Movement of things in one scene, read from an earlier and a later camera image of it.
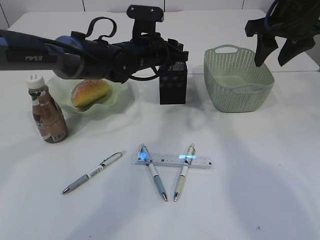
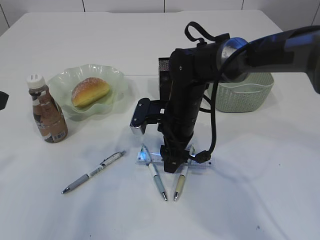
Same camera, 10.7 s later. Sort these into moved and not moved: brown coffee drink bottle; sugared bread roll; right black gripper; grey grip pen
Moved: right black gripper
Not moved: grey grip pen; sugared bread roll; brown coffee drink bottle
